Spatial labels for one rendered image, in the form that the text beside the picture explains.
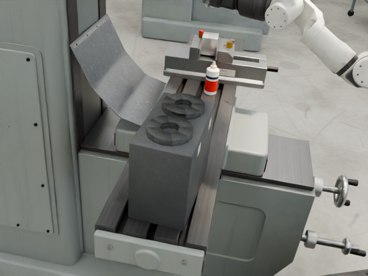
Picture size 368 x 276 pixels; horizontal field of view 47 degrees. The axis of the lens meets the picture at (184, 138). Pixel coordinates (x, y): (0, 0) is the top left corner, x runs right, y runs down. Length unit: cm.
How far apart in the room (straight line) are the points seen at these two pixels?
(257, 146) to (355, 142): 187
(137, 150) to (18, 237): 106
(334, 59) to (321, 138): 197
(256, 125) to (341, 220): 112
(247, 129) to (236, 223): 33
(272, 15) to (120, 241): 66
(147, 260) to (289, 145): 84
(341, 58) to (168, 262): 65
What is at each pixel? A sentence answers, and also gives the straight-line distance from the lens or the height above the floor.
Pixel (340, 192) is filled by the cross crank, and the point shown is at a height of 62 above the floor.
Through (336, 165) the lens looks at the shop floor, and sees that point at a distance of 284.
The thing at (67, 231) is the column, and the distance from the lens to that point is 163.
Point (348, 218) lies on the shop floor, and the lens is 247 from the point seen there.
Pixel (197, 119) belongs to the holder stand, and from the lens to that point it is 85.
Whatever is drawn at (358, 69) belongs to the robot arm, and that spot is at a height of 115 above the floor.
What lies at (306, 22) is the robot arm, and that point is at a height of 121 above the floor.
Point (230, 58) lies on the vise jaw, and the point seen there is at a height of 100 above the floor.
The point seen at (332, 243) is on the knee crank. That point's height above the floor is 50.
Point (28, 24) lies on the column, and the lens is 125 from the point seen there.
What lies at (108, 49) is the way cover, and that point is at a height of 99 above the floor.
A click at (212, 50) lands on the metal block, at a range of 144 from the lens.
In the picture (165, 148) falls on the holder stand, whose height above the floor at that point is 110.
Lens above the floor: 153
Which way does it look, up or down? 33 degrees down
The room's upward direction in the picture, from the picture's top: 6 degrees clockwise
